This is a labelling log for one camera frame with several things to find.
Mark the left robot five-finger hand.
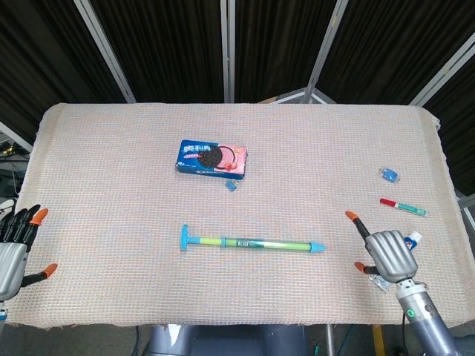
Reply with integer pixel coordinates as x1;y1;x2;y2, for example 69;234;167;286
0;204;59;302

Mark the red-capped green marker pen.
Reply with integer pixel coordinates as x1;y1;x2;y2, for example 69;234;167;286
379;197;428;218

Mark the white screen foot frame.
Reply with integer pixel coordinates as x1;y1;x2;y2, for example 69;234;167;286
276;87;337;105

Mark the beige woven tablecloth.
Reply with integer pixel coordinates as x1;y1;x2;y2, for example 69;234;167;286
0;102;475;331

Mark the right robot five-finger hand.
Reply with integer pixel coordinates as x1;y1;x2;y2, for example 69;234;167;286
344;210;419;284

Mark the blue pink Oreo box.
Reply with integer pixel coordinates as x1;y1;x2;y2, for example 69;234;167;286
174;139;249;180

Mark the white screen frame post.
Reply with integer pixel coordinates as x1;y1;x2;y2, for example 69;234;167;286
306;0;350;102
221;0;237;104
409;32;475;108
73;0;137;104
0;120;34;152

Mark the white blue toothpaste tube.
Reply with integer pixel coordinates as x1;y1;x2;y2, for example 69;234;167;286
369;231;423;293

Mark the grey robot torso base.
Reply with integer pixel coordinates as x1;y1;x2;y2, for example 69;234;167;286
148;324;309;356

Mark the blue wrapped candy packet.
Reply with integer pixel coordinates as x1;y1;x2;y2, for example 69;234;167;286
379;166;402;183

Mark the black pleated screen panel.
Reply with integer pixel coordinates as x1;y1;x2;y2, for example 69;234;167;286
425;40;475;197
0;0;125;149
91;0;227;104
233;0;341;104
315;0;475;105

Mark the green blue water pump toy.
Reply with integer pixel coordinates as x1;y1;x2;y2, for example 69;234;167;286
180;224;327;256

